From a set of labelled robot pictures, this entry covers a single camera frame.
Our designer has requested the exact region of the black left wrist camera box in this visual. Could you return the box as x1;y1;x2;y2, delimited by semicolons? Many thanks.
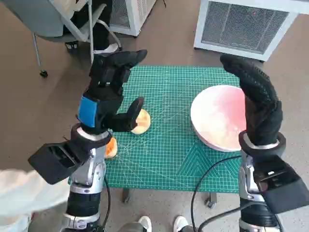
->
28;141;91;186

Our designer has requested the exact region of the round toy bread bun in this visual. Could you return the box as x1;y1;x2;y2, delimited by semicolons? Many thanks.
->
130;108;152;135

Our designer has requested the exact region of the large white vented cabinet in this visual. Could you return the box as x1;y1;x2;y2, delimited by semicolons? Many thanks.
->
193;0;309;62

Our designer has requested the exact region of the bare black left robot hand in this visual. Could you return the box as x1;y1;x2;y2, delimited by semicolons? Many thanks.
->
76;49;148;135

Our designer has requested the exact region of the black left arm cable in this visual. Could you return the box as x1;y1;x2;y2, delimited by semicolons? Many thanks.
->
98;178;112;232

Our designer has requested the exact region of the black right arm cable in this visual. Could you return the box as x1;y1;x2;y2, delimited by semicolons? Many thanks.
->
190;156;244;232
197;205;242;232

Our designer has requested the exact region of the pink bowl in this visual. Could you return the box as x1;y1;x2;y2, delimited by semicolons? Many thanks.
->
190;85;248;152

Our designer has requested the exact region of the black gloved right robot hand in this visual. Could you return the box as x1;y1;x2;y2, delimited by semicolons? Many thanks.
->
220;54;283;146

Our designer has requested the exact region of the grey chair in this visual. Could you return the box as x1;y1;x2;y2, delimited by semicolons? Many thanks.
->
2;0;123;78

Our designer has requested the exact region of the grey robot waist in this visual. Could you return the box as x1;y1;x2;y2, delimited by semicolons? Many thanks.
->
119;221;143;232

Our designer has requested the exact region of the green cutting mat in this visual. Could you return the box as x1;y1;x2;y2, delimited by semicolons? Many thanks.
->
69;65;244;194

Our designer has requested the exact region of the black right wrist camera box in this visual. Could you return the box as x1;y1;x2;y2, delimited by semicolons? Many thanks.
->
253;154;309;215

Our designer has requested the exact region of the long striped toy bread loaf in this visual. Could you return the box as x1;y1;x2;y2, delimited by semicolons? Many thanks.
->
105;137;118;160

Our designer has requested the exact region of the small white vented cabinet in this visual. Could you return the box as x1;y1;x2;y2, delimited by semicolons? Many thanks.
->
108;0;157;37

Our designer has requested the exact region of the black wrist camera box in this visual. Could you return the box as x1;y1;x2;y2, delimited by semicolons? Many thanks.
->
28;141;91;186
253;154;309;215

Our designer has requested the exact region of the white shoe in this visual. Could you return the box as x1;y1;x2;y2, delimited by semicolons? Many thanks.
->
138;216;153;232
173;216;189;232

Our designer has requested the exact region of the seated person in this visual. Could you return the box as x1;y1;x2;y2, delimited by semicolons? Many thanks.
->
63;0;122;55

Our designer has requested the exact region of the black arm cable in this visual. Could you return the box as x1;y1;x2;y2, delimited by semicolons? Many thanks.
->
197;205;242;232
98;178;112;232
190;156;244;232

